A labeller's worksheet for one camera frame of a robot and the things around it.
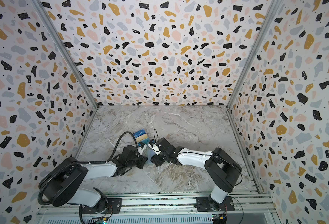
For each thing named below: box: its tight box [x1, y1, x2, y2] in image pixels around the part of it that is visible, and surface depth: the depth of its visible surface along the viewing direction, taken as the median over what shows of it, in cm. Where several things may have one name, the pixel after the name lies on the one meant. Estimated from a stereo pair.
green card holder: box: [147, 149, 156, 164], surface depth 94 cm
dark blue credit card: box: [132, 128, 147, 139], surface depth 99 cm
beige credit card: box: [135, 133, 148, 143], surface depth 98 cm
